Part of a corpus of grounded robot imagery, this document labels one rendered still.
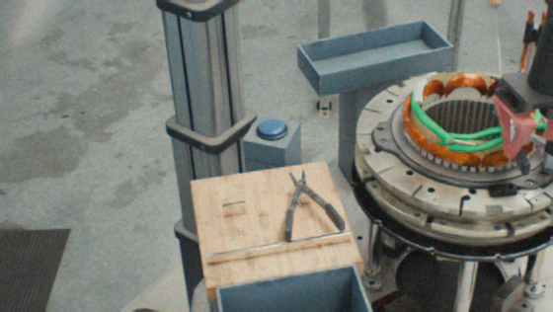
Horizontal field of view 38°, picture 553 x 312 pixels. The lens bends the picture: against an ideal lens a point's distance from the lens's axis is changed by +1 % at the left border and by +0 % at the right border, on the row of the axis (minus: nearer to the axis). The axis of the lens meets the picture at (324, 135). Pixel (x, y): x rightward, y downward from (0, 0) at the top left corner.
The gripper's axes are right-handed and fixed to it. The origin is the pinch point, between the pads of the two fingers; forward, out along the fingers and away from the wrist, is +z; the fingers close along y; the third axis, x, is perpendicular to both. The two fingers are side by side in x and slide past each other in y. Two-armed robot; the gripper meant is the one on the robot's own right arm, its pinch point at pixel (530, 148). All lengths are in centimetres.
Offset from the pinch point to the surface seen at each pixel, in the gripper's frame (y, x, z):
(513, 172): 1.6, 3.3, 6.4
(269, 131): -22.9, 30.4, 15.6
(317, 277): -26.3, -1.1, 14.8
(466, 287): -2.6, 0.6, 23.8
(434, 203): -10.2, 2.2, 8.8
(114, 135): -28, 183, 122
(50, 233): -54, 136, 124
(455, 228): -7.3, 0.3, 11.9
